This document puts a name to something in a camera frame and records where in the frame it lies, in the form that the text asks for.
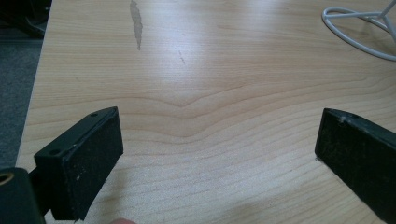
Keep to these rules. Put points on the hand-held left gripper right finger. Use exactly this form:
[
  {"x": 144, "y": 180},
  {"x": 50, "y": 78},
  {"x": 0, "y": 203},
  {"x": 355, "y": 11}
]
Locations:
[{"x": 358, "y": 155}]

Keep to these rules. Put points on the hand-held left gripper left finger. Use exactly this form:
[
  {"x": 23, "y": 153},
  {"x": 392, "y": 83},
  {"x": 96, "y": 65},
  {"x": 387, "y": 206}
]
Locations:
[{"x": 84, "y": 168}]

